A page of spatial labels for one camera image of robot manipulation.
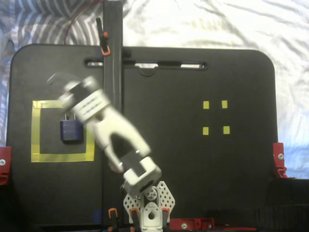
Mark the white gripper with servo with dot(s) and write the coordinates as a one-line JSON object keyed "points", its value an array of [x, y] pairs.
{"points": [[70, 118]]}

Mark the blue and white charger block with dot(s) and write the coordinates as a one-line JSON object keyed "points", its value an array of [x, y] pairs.
{"points": [[70, 133]]}

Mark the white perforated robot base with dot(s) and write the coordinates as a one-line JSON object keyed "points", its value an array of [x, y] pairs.
{"points": [[166, 195]]}

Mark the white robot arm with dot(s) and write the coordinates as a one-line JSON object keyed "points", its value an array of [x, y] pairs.
{"points": [[120, 130]]}

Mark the orange and black spring clamp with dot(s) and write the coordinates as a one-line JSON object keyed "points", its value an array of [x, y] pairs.
{"points": [[104, 43], [113, 215]]}

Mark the red corner clamp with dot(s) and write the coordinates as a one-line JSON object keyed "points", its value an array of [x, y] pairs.
{"points": [[278, 164], [4, 159]]}

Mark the small yellow tape marker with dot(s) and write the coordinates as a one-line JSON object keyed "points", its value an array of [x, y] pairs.
{"points": [[224, 104], [226, 130], [206, 130], [206, 105]]}

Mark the small orange base clamp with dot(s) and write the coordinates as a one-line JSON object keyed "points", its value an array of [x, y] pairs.
{"points": [[134, 215], [165, 213]]}

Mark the grey striped white bedsheet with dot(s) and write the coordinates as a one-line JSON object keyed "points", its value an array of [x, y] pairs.
{"points": [[217, 24]]}

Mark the red screw clamp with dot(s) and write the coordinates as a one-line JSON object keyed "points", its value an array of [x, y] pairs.
{"points": [[195, 223]]}

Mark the black backdrop board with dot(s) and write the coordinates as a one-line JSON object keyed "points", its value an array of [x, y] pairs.
{"points": [[289, 205]]}

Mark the black flat rail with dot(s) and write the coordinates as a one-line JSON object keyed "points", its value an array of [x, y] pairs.
{"points": [[113, 60]]}

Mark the yellow tape square frame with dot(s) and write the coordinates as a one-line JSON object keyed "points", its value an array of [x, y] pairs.
{"points": [[60, 157]]}

